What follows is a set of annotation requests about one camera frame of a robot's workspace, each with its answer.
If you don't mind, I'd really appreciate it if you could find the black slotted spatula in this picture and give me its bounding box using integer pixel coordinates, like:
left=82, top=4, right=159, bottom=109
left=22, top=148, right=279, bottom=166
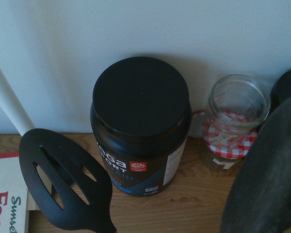
left=18, top=128, right=118, bottom=233

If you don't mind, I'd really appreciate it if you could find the black protein powder tub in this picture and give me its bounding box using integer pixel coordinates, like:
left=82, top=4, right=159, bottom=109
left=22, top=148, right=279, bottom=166
left=90, top=57, right=193, bottom=198

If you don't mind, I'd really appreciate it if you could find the jar with red checked lid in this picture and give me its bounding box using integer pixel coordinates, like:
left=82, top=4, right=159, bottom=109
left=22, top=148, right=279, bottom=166
left=200, top=110, right=258, bottom=172

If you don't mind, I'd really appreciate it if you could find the empty clear glass jar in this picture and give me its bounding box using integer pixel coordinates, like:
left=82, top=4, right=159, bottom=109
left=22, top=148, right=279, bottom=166
left=203, top=74, right=272, bottom=149

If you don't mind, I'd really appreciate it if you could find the white round pole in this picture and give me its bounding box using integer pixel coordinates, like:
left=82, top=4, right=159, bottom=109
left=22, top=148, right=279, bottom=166
left=0, top=51, right=36, bottom=135

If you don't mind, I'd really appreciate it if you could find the black lid at right edge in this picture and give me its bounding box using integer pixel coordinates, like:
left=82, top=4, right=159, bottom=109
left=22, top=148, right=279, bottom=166
left=270, top=67, right=291, bottom=108

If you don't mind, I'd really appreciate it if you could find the white cookbook with red letters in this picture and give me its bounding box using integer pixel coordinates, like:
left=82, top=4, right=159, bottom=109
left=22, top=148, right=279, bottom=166
left=0, top=151, right=30, bottom=233

